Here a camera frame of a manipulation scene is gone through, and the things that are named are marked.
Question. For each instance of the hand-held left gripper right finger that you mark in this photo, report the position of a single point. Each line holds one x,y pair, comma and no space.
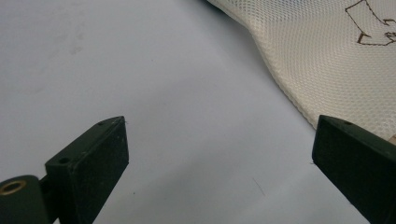
355,161

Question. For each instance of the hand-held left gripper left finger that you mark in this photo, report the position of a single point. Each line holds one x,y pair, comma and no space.
93,161

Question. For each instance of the cream mesh laundry bag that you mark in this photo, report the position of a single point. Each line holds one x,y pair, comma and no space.
323,62

